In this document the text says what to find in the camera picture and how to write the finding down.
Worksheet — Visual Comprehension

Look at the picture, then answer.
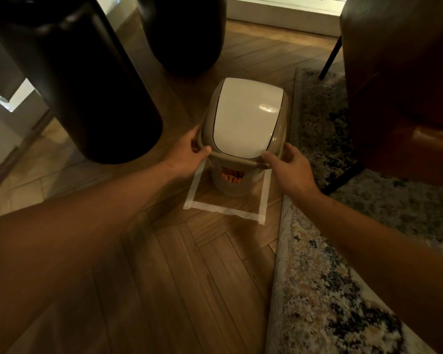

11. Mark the white window frame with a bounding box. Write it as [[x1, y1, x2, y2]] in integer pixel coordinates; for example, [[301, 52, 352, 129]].
[[227, 0, 349, 37]]

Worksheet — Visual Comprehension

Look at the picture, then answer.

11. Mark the white tape square marking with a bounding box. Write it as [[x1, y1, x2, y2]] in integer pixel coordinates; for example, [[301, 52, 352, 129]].
[[183, 158, 273, 225]]

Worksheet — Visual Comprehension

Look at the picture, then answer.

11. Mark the patterned grey rug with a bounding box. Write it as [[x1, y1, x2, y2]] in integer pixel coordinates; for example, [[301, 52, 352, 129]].
[[265, 68, 443, 354]]

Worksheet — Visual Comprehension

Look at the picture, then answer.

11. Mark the person's right hand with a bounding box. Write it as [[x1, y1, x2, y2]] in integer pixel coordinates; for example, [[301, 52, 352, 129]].
[[261, 142, 320, 203]]

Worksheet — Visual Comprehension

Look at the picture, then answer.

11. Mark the white lit low cabinet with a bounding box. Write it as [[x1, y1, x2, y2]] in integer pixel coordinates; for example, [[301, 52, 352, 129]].
[[0, 22, 54, 200]]

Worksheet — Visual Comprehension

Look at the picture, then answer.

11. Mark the person's right forearm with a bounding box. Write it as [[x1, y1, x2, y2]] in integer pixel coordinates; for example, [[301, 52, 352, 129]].
[[291, 189, 443, 354]]

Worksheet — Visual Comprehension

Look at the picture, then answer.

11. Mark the black round plant pot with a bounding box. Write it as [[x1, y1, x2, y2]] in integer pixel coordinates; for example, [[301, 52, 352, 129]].
[[135, 0, 228, 76]]

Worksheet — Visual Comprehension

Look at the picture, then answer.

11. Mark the person's left forearm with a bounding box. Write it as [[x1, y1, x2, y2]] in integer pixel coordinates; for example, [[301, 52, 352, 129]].
[[0, 162, 178, 354]]

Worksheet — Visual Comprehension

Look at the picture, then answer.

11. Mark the brown leather chair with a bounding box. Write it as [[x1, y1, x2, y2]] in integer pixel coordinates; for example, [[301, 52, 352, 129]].
[[319, 0, 443, 196]]

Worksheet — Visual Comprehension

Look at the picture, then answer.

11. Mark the white trash bin swing flap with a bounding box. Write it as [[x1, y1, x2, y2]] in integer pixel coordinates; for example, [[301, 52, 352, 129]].
[[212, 78, 284, 160]]

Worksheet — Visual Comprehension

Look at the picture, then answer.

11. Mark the beige trash bin body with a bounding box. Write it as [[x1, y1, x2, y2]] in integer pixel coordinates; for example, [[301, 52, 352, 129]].
[[208, 158, 268, 198]]

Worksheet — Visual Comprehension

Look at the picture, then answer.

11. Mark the person's left hand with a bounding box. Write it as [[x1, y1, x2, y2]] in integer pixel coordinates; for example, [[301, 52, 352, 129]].
[[164, 124, 212, 181]]

